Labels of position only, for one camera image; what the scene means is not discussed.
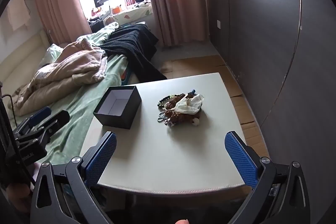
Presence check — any light green pillow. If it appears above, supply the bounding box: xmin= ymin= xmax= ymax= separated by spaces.
xmin=39 ymin=44 xmax=64 ymax=67

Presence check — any pile of beaded bracelets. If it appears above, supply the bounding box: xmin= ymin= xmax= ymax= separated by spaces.
xmin=157 ymin=91 xmax=205 ymax=127

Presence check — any black cardboard box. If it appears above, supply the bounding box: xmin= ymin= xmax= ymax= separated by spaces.
xmin=93 ymin=85 xmax=142 ymax=130

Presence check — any beige fleece blanket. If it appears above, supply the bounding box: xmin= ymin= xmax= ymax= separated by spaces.
xmin=13 ymin=38 xmax=109 ymax=117

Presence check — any printed white cushion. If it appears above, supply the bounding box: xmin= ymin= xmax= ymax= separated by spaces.
xmin=115 ymin=2 xmax=154 ymax=23

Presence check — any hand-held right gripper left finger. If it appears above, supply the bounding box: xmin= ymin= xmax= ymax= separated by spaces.
xmin=31 ymin=131 xmax=117 ymax=224

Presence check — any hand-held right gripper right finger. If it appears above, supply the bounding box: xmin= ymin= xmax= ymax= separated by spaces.
xmin=224 ymin=131 xmax=311 ymax=224

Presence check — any cream paper sheet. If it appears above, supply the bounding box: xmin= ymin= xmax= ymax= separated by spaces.
xmin=7 ymin=0 xmax=32 ymax=31

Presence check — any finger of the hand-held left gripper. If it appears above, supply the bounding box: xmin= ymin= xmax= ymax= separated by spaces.
xmin=16 ymin=110 xmax=70 ymax=147
xmin=12 ymin=106 xmax=51 ymax=135

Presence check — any person's left hand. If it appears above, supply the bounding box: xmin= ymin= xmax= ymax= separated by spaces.
xmin=5 ymin=182 xmax=33 ymax=214

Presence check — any grey wardrobe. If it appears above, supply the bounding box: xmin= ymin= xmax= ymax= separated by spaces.
xmin=201 ymin=0 xmax=336 ymax=188

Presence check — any light green bed sheet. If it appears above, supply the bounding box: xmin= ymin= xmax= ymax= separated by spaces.
xmin=39 ymin=21 xmax=137 ymax=167

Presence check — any black cable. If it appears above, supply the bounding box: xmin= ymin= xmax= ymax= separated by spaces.
xmin=2 ymin=93 xmax=17 ymax=126

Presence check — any black knitted blanket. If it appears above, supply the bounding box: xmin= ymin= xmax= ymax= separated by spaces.
xmin=100 ymin=23 xmax=168 ymax=81

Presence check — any silver ring bracelet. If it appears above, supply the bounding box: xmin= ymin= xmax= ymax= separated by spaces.
xmin=157 ymin=112 xmax=170 ymax=125

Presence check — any white cloth pouch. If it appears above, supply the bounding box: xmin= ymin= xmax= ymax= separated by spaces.
xmin=175 ymin=93 xmax=205 ymax=114

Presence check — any cream headboard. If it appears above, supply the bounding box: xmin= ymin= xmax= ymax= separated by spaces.
xmin=0 ymin=30 xmax=53 ymax=90

